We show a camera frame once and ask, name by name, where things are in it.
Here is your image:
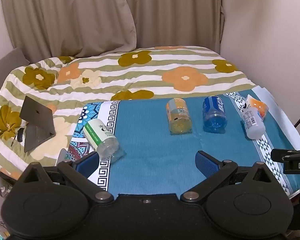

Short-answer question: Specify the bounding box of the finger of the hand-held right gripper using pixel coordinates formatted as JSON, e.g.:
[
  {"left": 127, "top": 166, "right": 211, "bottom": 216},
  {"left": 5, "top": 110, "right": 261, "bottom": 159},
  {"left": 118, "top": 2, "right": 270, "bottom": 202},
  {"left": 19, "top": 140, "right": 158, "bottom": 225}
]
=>
[{"left": 270, "top": 149, "right": 300, "bottom": 161}]

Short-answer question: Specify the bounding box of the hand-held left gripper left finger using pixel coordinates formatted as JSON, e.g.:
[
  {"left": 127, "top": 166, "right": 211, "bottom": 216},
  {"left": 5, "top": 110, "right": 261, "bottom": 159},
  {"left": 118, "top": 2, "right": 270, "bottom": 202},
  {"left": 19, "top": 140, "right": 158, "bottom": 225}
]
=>
[{"left": 22, "top": 152, "right": 115, "bottom": 203}]

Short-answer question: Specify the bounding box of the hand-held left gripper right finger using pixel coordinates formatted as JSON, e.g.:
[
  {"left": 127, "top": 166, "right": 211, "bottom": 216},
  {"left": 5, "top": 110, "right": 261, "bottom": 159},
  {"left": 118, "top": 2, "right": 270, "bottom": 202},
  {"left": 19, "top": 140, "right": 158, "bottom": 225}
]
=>
[{"left": 181, "top": 151, "right": 275, "bottom": 202}]

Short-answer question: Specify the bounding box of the clear bottle green label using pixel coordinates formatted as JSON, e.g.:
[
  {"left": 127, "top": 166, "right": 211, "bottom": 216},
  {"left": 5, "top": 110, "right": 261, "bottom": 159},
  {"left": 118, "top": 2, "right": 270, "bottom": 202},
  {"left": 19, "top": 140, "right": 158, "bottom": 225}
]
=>
[{"left": 83, "top": 119, "right": 120, "bottom": 162}]

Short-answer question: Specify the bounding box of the white bottle orange label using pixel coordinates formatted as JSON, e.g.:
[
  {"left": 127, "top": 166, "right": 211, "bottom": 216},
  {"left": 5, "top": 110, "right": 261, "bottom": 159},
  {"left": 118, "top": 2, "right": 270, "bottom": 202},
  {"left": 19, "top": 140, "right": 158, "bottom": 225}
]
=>
[{"left": 240, "top": 94, "right": 269, "bottom": 140}]

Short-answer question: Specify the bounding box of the blue plastic bottle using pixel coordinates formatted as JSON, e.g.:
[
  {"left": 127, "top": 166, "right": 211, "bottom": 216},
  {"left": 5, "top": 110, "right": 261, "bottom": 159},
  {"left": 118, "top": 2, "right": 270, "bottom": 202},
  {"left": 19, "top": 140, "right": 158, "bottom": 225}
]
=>
[{"left": 203, "top": 96, "right": 228, "bottom": 133}]

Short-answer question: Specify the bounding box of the white sheet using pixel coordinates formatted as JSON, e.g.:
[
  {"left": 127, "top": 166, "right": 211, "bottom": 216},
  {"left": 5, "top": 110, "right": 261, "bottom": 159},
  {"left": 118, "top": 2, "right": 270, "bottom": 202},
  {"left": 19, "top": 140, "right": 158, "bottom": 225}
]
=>
[{"left": 251, "top": 86, "right": 300, "bottom": 200}]

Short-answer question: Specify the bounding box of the yellow bottle orange label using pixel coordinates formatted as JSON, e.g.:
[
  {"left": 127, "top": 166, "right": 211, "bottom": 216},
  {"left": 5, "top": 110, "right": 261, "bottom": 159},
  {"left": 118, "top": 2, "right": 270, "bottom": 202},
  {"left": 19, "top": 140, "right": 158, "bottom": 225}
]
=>
[{"left": 166, "top": 98, "right": 193, "bottom": 134}]

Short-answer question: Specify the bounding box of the blue patterned cloth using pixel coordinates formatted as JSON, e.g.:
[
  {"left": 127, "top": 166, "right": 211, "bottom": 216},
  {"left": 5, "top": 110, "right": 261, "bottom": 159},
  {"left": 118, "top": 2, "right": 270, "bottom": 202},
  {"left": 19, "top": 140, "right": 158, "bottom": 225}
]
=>
[{"left": 67, "top": 90, "right": 300, "bottom": 196}]

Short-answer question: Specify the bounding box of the grey laptop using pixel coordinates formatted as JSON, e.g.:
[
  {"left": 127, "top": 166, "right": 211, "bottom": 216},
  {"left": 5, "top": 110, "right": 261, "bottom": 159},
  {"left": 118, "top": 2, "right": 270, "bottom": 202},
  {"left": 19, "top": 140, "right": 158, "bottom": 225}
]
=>
[{"left": 19, "top": 95, "right": 57, "bottom": 153}]

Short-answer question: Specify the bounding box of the floral striped blanket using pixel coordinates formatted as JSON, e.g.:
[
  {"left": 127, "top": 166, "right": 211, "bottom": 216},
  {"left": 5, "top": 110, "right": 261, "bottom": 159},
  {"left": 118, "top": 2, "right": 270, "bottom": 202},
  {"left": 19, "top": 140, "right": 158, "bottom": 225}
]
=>
[{"left": 0, "top": 45, "right": 257, "bottom": 178}]

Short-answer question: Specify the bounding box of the grey headboard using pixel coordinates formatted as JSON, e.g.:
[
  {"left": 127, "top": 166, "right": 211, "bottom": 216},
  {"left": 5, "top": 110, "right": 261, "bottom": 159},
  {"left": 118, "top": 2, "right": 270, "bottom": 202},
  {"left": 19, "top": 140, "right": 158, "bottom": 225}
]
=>
[{"left": 0, "top": 47, "right": 31, "bottom": 87}]

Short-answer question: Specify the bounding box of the beige curtain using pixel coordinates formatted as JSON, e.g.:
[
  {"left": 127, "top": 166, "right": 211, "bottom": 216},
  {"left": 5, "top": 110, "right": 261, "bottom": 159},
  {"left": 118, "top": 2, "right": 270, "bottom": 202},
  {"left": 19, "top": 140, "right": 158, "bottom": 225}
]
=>
[{"left": 0, "top": 0, "right": 226, "bottom": 58}]

